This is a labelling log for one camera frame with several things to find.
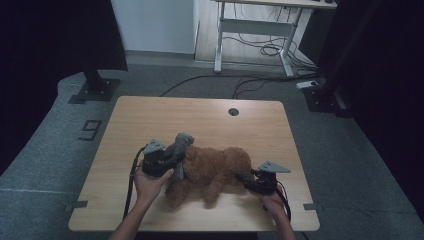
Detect black floor cables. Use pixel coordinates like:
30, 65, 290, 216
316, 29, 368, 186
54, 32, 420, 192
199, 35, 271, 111
159, 72, 318, 100

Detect person's right hand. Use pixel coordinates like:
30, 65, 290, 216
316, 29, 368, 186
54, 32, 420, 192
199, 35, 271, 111
258, 189, 287, 218

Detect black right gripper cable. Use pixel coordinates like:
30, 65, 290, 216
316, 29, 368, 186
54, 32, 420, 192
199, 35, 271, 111
263, 173, 293, 223

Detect black stand with base plate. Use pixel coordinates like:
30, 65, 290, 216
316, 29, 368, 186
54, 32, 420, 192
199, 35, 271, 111
301, 0, 384, 118
68, 61, 122, 105

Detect black curtain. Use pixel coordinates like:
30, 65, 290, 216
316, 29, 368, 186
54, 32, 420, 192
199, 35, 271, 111
0, 0, 129, 176
316, 0, 424, 219

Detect white desk frame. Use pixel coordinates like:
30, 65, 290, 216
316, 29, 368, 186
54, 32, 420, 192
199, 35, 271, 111
213, 0, 338, 78

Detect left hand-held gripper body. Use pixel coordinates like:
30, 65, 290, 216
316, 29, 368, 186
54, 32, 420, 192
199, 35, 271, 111
141, 138, 174, 178

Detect tangle of black cables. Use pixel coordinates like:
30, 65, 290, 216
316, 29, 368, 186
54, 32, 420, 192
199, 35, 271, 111
222, 3, 318, 73

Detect person's left hand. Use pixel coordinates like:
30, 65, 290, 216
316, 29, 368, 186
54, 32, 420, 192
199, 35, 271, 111
133, 165, 175, 208

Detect brown teddy bear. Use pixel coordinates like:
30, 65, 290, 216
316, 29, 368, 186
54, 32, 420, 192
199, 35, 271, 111
165, 144, 253, 208

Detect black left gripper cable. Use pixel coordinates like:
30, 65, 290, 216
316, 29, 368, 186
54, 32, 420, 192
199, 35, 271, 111
123, 145, 148, 220

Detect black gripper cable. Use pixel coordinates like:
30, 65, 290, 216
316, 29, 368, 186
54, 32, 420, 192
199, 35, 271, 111
123, 145, 148, 220
263, 173, 293, 223

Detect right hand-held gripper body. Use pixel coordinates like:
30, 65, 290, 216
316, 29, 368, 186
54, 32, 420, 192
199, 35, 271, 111
253, 160, 292, 196

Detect white power strip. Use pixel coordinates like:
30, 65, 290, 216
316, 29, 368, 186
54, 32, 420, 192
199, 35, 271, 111
295, 80, 319, 90

